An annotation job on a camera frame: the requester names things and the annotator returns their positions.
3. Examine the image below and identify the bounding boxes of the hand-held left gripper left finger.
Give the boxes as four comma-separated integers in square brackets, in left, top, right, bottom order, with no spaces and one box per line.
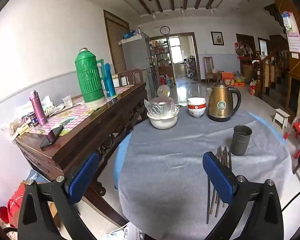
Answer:
[17,152,100,240]

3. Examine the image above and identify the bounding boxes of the clear plastic bag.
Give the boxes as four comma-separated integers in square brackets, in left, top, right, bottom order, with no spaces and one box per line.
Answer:
[144,96,179,119]

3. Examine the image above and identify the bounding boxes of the red bag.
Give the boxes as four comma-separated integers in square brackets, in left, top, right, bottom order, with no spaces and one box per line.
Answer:
[0,182,28,227]

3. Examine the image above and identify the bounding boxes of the wooden stair railing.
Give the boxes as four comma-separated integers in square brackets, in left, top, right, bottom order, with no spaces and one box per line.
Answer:
[255,50,290,98]

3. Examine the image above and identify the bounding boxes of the white bowl with red band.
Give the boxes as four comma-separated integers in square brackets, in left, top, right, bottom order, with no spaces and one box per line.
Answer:
[187,97,206,105]
[187,103,206,118]

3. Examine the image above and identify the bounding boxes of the crumpled plastic packets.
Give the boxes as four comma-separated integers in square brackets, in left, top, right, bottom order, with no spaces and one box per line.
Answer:
[0,119,32,142]

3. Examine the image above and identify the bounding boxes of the dark wooden sideboard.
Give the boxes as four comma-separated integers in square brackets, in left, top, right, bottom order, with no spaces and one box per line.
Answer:
[15,82,148,228]

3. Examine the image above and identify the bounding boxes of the green thermos flask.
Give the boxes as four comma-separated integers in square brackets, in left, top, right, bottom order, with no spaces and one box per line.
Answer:
[75,48,106,103]

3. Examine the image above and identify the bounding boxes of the orange cardboard box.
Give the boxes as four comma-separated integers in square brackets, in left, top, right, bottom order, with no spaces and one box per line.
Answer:
[221,72,235,87]

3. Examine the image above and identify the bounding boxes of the white plastic bowl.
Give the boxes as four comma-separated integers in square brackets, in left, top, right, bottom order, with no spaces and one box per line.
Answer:
[147,106,180,130]

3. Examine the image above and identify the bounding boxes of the brown curtain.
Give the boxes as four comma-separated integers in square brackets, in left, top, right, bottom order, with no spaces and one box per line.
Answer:
[103,9,130,74]

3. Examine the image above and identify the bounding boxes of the thin black cable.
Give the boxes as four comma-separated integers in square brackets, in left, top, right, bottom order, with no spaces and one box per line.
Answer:
[281,185,300,210]

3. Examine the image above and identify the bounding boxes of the framed wall picture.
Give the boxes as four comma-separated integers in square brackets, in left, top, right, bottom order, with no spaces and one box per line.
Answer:
[210,31,224,46]

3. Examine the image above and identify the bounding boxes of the small white stool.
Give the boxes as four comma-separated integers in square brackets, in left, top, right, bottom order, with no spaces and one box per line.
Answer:
[273,108,290,129]

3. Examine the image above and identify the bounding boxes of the shelf with bottles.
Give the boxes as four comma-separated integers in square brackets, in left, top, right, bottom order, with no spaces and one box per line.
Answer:
[150,39,170,74]

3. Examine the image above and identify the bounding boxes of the dark wooden door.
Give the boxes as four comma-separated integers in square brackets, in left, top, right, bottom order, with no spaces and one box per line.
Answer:
[236,34,256,63]

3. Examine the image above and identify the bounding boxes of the black smartphone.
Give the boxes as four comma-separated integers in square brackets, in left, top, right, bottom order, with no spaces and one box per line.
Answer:
[40,126,64,151]

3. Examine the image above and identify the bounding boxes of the purple water bottle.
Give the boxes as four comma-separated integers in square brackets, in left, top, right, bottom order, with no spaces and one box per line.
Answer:
[29,90,48,126]

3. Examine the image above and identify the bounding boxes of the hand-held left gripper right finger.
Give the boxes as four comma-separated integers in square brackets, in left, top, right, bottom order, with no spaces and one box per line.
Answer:
[202,151,284,240]

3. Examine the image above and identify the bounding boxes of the pink wall calendar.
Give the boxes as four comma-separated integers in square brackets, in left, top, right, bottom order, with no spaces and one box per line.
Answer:
[281,11,300,54]

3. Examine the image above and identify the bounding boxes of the grey tablecloth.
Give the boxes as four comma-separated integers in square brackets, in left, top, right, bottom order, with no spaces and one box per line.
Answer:
[117,109,293,240]

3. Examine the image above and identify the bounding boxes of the grey refrigerator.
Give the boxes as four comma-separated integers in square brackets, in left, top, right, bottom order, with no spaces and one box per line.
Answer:
[122,32,155,99]

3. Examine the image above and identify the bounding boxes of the dark wooden chair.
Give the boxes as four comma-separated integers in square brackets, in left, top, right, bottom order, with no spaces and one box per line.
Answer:
[117,68,147,87]

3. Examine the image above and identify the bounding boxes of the tall wooden chair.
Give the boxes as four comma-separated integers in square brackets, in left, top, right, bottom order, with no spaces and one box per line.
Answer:
[203,57,218,84]

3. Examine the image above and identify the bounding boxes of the checkered table mat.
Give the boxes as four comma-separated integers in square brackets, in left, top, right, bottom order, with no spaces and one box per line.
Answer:
[27,85,135,137]

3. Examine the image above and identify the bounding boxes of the grey metal utensil holder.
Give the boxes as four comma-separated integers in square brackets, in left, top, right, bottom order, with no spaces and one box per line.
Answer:
[230,124,252,156]

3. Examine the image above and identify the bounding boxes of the blue table cover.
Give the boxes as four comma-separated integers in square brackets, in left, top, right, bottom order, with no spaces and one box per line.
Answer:
[114,110,289,192]

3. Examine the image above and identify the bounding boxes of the bundle of dark chopsticks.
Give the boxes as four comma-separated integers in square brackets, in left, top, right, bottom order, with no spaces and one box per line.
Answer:
[206,146,232,224]

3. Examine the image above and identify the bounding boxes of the blue thermos flask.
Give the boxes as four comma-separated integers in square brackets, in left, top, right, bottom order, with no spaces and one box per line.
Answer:
[104,63,117,97]

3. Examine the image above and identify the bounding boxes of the small white fan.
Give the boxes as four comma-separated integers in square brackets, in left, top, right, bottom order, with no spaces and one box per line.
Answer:
[157,84,171,98]

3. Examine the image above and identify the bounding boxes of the golden electric kettle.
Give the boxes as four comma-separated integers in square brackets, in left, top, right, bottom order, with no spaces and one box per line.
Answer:
[206,80,242,122]

